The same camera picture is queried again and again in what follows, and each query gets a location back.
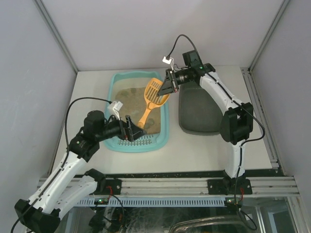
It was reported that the orange plastic litter scoop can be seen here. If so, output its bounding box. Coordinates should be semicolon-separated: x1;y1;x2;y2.
138;78;170;129

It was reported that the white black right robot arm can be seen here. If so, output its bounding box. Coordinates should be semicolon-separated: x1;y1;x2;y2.
157;50;254;179

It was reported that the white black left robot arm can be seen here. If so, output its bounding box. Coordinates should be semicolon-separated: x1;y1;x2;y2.
15;110;146;233

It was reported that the teal plastic litter box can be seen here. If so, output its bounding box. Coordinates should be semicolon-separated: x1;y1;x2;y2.
104;70;169;153

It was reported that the dark grey plastic bin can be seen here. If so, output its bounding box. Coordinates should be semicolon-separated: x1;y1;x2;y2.
178;82;223;136

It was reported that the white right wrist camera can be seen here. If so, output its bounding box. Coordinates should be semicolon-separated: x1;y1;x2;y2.
162;56;174;70

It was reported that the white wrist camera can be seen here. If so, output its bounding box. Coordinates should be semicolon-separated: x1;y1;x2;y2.
162;56;174;70
107;101;123;120

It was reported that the black right camera cable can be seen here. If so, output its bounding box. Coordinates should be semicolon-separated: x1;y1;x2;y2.
168;34;204;71

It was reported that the black camera cable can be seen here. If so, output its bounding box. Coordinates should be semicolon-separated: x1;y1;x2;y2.
65;97;112;151
168;34;204;71

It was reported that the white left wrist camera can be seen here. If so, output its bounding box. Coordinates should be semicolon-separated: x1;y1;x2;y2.
107;101;123;120

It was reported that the black left camera cable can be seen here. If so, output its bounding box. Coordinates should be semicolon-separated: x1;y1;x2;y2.
65;97;112;151

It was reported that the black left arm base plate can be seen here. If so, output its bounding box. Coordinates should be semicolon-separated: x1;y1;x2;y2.
94;179;122;195

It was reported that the blue slotted cable duct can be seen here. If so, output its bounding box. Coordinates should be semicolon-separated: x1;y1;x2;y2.
75;197;225;207

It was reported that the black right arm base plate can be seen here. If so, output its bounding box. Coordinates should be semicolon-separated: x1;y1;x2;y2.
207;178;253;195

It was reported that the aluminium mounting rail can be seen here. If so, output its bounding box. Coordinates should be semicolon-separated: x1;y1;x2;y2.
118;177;299;197

